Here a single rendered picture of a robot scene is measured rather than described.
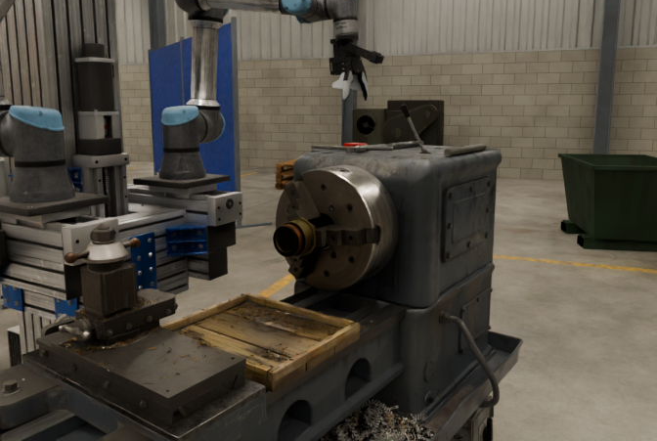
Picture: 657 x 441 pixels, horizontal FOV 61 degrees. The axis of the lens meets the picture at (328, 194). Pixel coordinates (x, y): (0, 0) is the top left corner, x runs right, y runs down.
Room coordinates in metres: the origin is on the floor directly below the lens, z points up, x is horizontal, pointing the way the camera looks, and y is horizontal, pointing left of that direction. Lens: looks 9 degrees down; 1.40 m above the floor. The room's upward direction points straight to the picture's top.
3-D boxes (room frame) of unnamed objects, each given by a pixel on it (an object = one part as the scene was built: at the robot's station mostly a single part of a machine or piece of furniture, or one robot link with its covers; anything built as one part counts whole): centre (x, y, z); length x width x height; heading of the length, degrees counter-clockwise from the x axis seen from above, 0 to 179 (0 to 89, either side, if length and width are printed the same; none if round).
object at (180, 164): (1.83, 0.48, 1.21); 0.15 x 0.15 x 0.10
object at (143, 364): (0.95, 0.36, 0.95); 0.43 x 0.17 x 0.05; 54
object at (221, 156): (8.04, 2.05, 1.18); 4.12 x 0.80 x 2.35; 30
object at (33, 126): (1.40, 0.74, 1.33); 0.13 x 0.12 x 0.14; 82
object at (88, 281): (0.99, 0.40, 1.07); 0.07 x 0.07 x 0.10; 54
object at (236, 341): (1.19, 0.16, 0.89); 0.36 x 0.30 x 0.04; 54
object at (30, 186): (1.40, 0.73, 1.21); 0.15 x 0.15 x 0.10
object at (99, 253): (0.99, 0.41, 1.13); 0.08 x 0.08 x 0.03
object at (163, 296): (1.01, 0.39, 0.99); 0.20 x 0.10 x 0.05; 144
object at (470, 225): (1.76, -0.23, 1.06); 0.59 x 0.48 x 0.39; 144
